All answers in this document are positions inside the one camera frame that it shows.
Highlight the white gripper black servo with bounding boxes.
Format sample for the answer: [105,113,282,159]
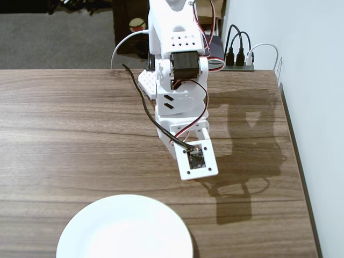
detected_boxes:
[155,112,211,162]

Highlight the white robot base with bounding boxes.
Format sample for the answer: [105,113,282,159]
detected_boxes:
[138,70,159,101]

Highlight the white round plate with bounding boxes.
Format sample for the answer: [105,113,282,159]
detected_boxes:
[55,194,194,258]

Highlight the black round container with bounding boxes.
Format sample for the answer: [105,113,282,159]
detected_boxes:
[134,40,149,59]

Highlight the black usb hub strip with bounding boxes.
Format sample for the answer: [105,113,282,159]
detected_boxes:
[208,60,255,72]

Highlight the round red yellow object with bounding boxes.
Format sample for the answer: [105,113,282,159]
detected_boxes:
[128,18,149,34]

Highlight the dark cabinet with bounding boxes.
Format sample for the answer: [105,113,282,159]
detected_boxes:
[112,0,150,59]

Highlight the black furniture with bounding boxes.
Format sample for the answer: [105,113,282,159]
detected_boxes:
[0,0,113,15]

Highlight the black camera cable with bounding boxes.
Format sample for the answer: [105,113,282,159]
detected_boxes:
[122,63,195,151]

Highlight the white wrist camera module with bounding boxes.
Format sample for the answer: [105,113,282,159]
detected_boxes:
[173,127,219,181]

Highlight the red black servo wire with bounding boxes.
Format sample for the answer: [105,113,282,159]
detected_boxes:
[189,0,227,73]
[171,80,210,143]

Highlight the white robot power cable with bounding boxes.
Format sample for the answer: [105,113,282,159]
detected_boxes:
[111,30,150,69]

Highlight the black usb cable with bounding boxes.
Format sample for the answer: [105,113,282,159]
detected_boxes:
[224,24,238,67]
[231,31,253,67]

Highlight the white usb cable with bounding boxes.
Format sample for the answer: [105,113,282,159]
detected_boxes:
[245,42,283,81]

